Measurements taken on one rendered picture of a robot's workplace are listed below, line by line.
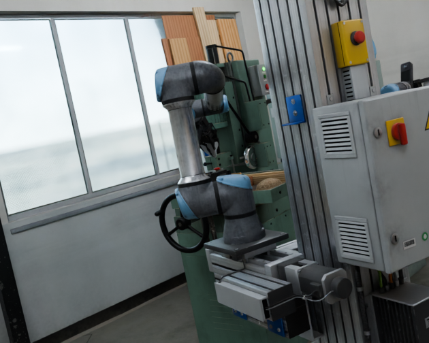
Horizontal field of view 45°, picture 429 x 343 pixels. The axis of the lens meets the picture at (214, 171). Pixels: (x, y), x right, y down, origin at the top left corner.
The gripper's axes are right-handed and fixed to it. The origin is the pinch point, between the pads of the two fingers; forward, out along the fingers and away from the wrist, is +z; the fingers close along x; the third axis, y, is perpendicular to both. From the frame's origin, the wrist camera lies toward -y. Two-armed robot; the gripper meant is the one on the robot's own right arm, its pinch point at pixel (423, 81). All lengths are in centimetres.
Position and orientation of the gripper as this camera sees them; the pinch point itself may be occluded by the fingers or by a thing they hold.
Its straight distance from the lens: 254.9
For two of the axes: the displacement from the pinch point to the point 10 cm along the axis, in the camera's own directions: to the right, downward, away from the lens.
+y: 2.8, 9.6, 0.1
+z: 7.0, -2.1, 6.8
